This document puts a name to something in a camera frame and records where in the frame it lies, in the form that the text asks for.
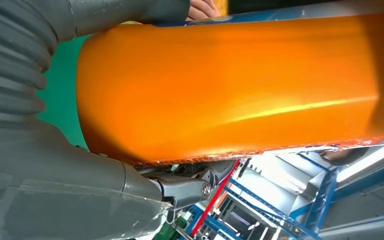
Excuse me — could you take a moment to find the blue metal rack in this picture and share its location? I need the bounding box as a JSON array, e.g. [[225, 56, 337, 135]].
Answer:
[[172, 139, 384, 240]]

